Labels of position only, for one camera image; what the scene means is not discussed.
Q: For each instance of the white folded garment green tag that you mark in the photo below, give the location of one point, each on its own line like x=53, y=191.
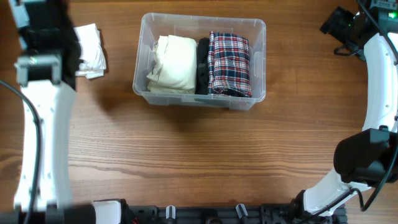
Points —
x=93, y=62

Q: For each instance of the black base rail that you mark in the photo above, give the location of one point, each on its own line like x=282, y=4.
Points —
x=264, y=214

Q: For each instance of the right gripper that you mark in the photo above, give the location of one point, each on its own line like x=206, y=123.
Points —
x=343, y=17

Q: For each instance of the clear plastic storage bin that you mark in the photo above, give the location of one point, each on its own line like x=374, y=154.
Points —
x=153, y=25

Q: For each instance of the plaid shirt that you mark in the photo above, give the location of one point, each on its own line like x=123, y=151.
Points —
x=228, y=65

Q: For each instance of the black garment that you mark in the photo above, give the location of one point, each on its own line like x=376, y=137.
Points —
x=202, y=67

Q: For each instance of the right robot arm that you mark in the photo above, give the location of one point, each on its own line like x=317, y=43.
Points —
x=364, y=162

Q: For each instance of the cream cloth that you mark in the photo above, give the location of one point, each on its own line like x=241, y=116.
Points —
x=175, y=68

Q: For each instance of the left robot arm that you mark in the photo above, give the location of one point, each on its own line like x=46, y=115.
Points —
x=52, y=51

